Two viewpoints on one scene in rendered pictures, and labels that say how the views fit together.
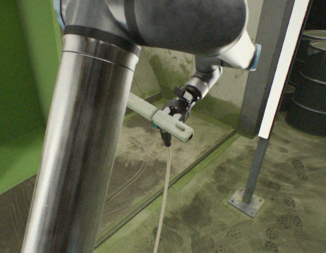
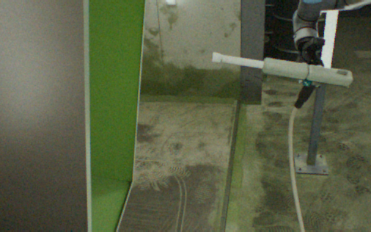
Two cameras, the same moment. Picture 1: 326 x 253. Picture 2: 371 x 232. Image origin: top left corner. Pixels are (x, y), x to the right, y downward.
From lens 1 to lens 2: 95 cm
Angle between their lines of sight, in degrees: 26
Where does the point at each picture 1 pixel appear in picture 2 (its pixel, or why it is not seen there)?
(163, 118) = (321, 70)
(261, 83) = (258, 34)
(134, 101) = (281, 64)
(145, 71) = not seen: hidden behind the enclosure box
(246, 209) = (317, 169)
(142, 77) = not seen: hidden behind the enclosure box
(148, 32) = not seen: outside the picture
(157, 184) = (216, 190)
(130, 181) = (183, 203)
